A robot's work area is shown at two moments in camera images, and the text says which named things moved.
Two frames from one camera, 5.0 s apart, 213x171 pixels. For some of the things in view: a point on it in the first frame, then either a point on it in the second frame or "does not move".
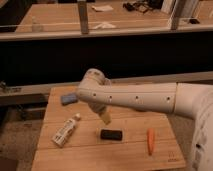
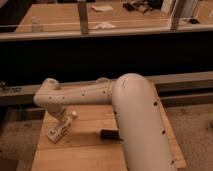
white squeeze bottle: (62, 134) to (55, 133)
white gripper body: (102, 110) to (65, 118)
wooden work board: (74, 137) does not move
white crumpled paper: (104, 25) does not move
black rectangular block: (111, 135) does not move
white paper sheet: (102, 7) does not move
